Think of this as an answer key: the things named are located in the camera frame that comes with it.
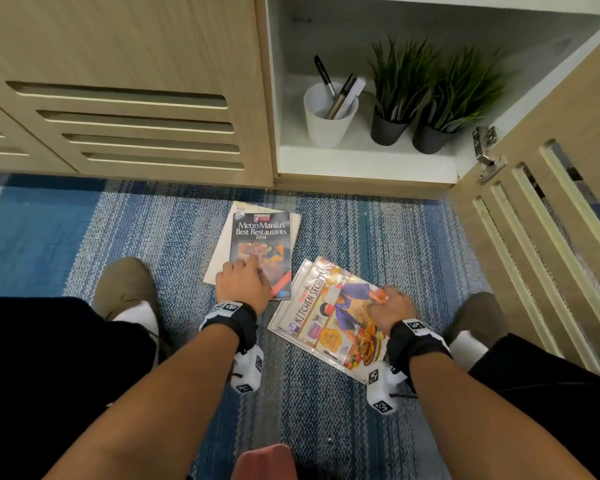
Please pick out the person's right white sock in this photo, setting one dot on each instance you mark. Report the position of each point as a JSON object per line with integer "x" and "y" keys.
{"x": 467, "y": 349}

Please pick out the white cup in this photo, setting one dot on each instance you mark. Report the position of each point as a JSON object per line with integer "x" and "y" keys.
{"x": 327, "y": 132}

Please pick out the person's white sock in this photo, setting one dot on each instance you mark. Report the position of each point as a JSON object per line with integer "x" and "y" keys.
{"x": 140, "y": 314}
{"x": 467, "y": 349}

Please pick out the person's right forearm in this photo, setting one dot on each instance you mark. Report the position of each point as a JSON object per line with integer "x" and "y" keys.
{"x": 480, "y": 419}

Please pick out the slatted wooden cabinet door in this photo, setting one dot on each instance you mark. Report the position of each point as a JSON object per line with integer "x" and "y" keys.
{"x": 10, "y": 149}
{"x": 530, "y": 269}
{"x": 130, "y": 44}

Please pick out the person's right hand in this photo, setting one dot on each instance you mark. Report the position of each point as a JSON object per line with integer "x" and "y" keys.
{"x": 395, "y": 307}

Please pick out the person's black trousers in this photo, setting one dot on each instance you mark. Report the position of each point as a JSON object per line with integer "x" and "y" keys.
{"x": 40, "y": 374}

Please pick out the person's left hand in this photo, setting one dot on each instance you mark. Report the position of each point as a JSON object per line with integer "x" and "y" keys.
{"x": 242, "y": 284}

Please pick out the beige wooden cabinet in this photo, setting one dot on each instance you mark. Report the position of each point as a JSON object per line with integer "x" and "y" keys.
{"x": 370, "y": 167}

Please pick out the black cover book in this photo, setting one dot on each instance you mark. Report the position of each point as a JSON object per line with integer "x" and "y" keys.
{"x": 262, "y": 234}

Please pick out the person's right brown shoe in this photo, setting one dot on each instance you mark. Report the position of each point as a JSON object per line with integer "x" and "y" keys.
{"x": 480, "y": 314}

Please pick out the person's left brown shoe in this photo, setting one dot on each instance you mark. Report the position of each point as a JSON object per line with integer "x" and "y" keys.
{"x": 125, "y": 279}

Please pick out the person's left white sock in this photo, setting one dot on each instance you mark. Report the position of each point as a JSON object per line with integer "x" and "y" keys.
{"x": 140, "y": 314}

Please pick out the person's brown shoe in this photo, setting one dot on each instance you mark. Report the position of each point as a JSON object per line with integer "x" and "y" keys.
{"x": 480, "y": 314}
{"x": 125, "y": 279}

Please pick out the silver black pen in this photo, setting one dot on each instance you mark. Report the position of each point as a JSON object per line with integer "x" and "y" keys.
{"x": 324, "y": 74}

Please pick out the metal door hinge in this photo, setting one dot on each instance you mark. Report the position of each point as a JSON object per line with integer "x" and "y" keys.
{"x": 487, "y": 159}

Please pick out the cream cookbook with bowl picture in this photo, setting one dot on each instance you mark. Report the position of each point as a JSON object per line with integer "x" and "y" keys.
{"x": 280, "y": 319}

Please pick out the white marker pen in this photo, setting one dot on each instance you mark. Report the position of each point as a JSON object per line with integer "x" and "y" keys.
{"x": 352, "y": 97}

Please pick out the person's left forearm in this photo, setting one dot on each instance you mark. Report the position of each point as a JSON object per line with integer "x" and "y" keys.
{"x": 145, "y": 409}

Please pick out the artificial grass plant black pot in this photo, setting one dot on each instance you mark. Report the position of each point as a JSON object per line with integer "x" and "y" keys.
{"x": 430, "y": 139}
{"x": 387, "y": 129}

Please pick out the beige paperback book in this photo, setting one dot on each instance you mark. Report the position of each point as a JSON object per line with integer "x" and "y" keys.
{"x": 220, "y": 254}

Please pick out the colourful cookbook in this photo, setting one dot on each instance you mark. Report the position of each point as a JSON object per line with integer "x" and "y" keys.
{"x": 330, "y": 319}

